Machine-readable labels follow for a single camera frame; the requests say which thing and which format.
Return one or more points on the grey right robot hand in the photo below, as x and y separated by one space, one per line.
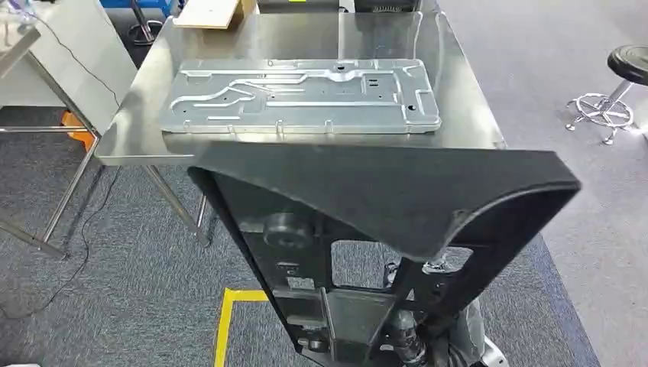
468 329

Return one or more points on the large black plastic frame panel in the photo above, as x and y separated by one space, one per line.
354 202

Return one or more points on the yellow floor tape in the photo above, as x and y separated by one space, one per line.
225 324

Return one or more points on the steel work bench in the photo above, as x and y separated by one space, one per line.
471 76

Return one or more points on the black round stool chrome base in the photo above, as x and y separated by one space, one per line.
615 96

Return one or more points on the stamped grey metal plate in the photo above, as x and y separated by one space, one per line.
303 96

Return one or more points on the pale wooden board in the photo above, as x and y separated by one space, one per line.
207 12

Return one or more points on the orange object under table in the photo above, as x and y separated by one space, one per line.
76 126

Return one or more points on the pale side table steel legs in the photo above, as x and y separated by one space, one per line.
86 55

